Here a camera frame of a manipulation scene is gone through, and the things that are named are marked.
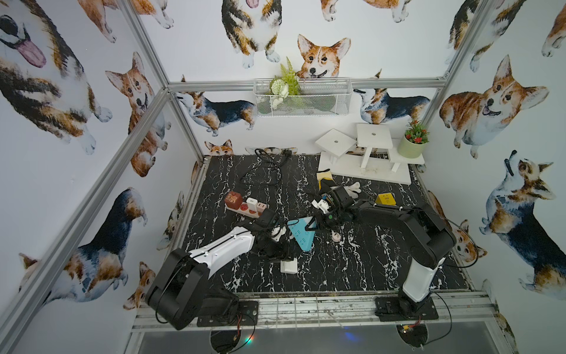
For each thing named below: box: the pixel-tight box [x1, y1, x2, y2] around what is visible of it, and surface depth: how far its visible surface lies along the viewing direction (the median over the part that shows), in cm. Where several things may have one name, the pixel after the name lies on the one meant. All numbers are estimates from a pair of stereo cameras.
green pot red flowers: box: [399, 120, 431, 159], surface depth 95 cm
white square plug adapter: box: [280, 257, 298, 275], surface depth 82 cm
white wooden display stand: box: [314, 123, 426, 186], surface depth 112 cm
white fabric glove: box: [343, 181, 362, 199], surface depth 108 cm
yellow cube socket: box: [375, 192, 397, 206], surface depth 95 cm
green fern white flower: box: [268, 56, 301, 110], surface depth 84 cm
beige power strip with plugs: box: [224, 191, 268, 219], surface depth 97 cm
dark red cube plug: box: [224, 191, 243, 211], surface depth 97 cm
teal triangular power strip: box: [287, 216, 318, 252], surface depth 88 cm
